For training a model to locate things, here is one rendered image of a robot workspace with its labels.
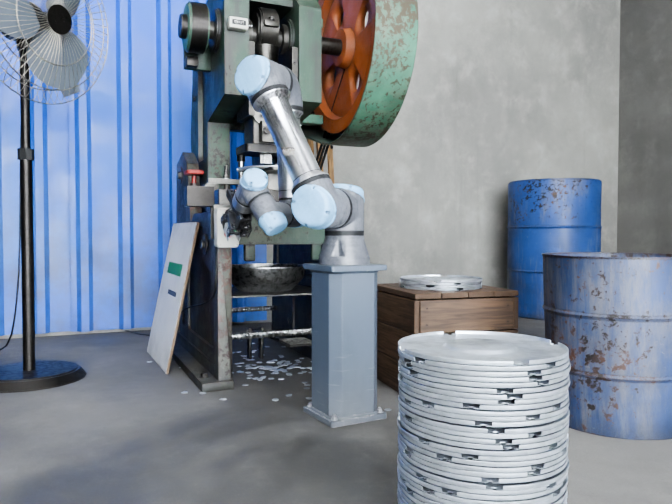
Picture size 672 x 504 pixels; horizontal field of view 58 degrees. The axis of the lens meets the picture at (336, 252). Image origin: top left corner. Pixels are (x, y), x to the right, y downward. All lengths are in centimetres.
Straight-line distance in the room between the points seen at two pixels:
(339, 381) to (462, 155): 286
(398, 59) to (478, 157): 217
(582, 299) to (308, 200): 78
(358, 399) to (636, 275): 82
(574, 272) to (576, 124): 340
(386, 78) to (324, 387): 119
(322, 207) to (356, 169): 235
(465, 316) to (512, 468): 106
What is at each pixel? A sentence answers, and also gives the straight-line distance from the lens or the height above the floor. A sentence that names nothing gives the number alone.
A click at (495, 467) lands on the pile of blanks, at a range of 104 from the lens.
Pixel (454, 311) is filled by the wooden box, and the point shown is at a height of 29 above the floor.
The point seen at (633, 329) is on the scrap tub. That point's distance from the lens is 176.
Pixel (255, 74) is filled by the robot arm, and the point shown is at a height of 98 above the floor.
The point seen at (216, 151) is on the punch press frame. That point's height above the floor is 88.
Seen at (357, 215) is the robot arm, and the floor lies 59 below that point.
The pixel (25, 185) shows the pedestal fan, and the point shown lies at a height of 72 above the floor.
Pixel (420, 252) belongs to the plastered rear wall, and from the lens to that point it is 416.
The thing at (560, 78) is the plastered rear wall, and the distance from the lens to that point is 505.
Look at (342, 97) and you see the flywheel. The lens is 272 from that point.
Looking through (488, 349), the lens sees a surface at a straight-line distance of 106.
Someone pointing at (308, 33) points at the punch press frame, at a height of 133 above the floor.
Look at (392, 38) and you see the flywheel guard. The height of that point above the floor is 126.
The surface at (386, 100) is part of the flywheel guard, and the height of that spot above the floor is 105.
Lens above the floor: 54
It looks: 2 degrees down
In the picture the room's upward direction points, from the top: straight up
